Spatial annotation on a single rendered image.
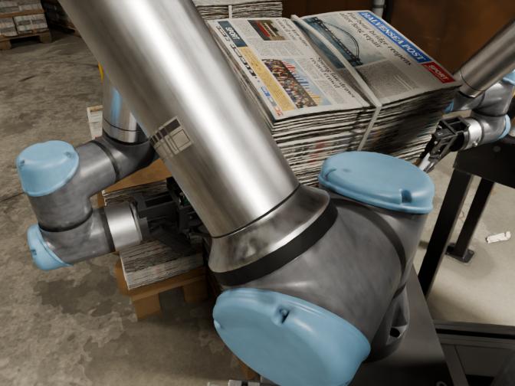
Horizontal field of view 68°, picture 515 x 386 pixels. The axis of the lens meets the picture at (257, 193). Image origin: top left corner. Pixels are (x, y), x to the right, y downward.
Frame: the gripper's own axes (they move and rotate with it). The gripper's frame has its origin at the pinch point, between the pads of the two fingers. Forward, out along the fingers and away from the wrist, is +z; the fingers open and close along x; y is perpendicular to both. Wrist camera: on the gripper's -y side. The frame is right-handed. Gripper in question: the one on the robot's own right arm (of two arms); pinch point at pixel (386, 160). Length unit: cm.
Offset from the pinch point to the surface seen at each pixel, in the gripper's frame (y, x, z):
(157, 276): -74, -29, 49
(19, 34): -224, -501, 105
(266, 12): 1, -68, -2
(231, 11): 2, -69, 9
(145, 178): -37, -44, 46
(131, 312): -95, -29, 61
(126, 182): -37, -44, 52
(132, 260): -64, -33, 56
